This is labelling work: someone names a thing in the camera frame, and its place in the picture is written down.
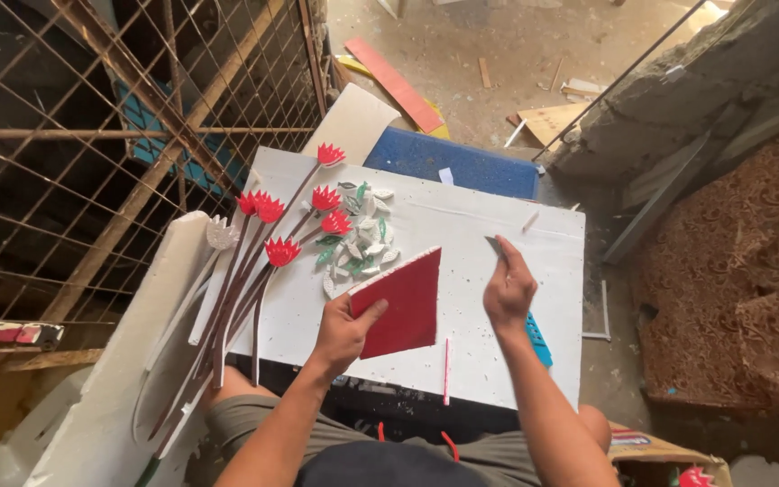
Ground person's right hand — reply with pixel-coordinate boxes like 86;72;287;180
483;234;539;334

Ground person's left hand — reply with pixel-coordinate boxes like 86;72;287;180
308;291;390;381

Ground red foam board piece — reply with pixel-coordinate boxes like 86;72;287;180
348;246;443;361

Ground white foam work board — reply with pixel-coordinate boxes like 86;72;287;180
188;146;587;411

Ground cyan plastic perforated piece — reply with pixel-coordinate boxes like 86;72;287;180
525;310;554;369

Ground pile of foam leaves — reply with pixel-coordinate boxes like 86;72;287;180
313;180;402;300

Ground person's olive shorts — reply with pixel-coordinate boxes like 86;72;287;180
204;395;612;487

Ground bunch of red foam flowers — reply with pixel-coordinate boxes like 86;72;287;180
147;142;354;442

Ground person's dark shirt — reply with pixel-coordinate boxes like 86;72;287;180
293;440;473;487

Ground blue plastic stool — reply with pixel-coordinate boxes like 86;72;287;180
362;126;541;201

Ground white foam flower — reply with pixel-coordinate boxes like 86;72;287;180
145;215;242;373

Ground grey metal bar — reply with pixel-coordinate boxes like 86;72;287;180
602;131;714;265

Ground plywood offcut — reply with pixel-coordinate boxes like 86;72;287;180
517;101;592;151

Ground yellow board scrap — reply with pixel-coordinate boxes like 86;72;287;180
334;54;452;142

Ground white board sheet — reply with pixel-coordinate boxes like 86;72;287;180
301;83;402;167

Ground cardboard box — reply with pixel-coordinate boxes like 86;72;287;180
608;421;733;487

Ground long white foam plank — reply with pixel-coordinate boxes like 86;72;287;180
23;211;228;487

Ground brown patterned mat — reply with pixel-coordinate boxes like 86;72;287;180
628;119;779;422

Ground thin metal rod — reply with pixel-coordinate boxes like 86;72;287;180
532;0;710;162

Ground red plank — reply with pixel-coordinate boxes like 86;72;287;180
343;37;445;135

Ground single red foam flower head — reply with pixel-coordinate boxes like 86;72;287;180
678;466;716;487

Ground rusty metal grid fence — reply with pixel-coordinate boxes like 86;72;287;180
0;0;331;327

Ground metal holder with red pieces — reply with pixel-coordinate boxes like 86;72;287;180
0;322;66;354

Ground white angle frame piece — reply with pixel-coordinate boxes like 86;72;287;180
581;280;612;341

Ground red-handled tool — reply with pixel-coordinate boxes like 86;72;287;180
376;422;462;464

